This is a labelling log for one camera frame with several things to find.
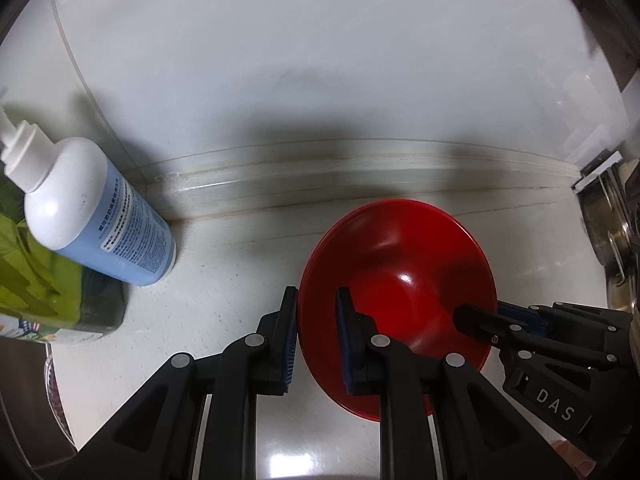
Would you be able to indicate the large steel pot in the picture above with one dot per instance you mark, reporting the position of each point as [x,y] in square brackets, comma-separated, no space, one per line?
[605,225]

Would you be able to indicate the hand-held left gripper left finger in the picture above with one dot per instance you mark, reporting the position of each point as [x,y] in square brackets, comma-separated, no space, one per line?
[289,350]

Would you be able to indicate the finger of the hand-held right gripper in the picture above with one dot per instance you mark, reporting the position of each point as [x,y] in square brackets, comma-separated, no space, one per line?
[480,322]
[520,314]

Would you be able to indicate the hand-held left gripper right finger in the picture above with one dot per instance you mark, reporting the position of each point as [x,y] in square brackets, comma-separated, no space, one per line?
[346,350]

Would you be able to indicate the red bowl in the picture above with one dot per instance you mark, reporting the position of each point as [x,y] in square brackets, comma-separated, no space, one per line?
[400,260]

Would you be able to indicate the steel pots under rack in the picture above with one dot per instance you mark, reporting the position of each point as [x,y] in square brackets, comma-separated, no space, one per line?
[597,170]

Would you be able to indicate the green dish soap bottle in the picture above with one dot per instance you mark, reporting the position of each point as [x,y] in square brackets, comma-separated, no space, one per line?
[40,280]

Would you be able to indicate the white and blue pump bottle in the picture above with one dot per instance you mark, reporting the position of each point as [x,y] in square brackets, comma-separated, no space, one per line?
[95,210]

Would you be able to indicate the person's right hand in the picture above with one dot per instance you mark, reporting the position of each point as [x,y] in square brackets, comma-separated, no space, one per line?
[570,452]

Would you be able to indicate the brown window frame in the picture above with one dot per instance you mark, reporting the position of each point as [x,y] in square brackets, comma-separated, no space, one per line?
[615,35]

